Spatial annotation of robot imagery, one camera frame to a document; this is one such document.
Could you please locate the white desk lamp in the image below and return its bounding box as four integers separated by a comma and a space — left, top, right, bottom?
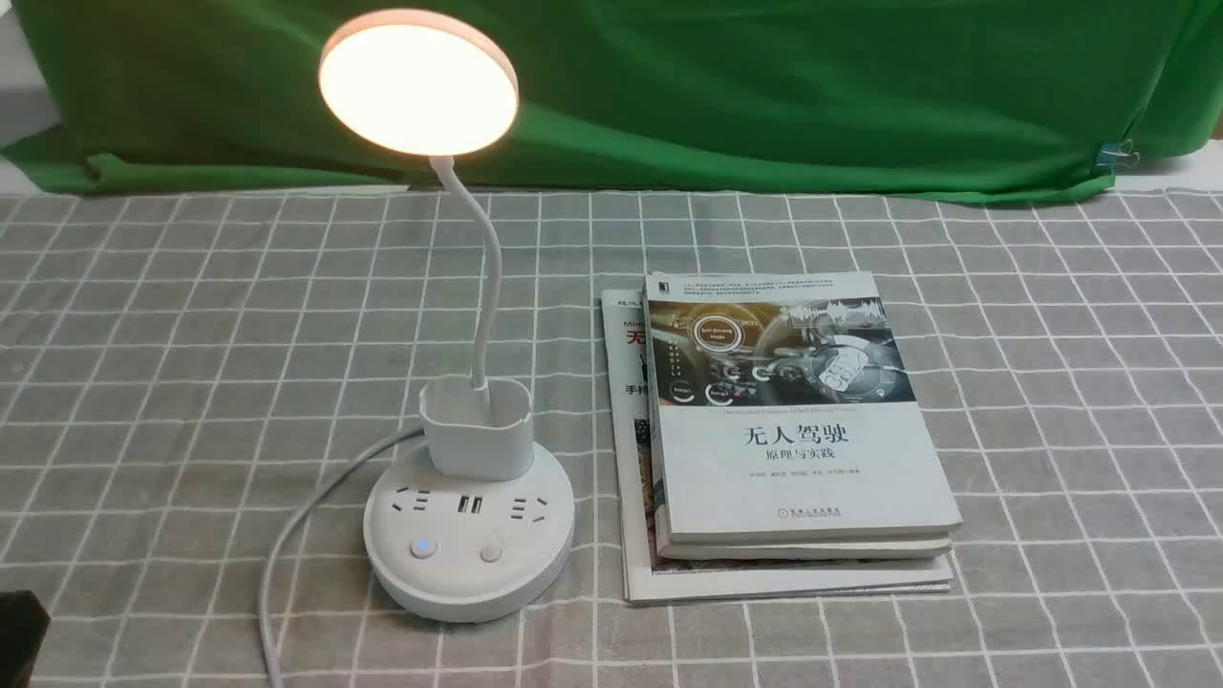
318, 9, 575, 623

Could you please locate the white top book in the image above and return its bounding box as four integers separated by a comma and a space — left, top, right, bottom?
642, 271, 964, 547

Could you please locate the white book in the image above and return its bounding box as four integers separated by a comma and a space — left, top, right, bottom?
642, 271, 964, 547
648, 505, 951, 561

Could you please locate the white middle book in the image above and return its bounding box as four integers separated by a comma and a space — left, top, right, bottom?
648, 505, 951, 561

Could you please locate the large bottom magazine book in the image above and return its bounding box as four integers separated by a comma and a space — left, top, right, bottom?
600, 288, 953, 604

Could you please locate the grey checked tablecloth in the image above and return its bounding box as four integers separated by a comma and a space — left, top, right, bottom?
1, 191, 1222, 687

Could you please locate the green backdrop cloth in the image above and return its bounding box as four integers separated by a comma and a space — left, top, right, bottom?
2, 1, 1222, 204

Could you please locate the blue binder clip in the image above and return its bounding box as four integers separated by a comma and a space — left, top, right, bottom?
1092, 139, 1141, 176

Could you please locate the black object at corner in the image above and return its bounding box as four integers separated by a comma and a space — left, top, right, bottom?
1, 591, 50, 687

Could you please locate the white lamp power cable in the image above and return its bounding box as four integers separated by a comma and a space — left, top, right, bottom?
257, 426, 427, 688

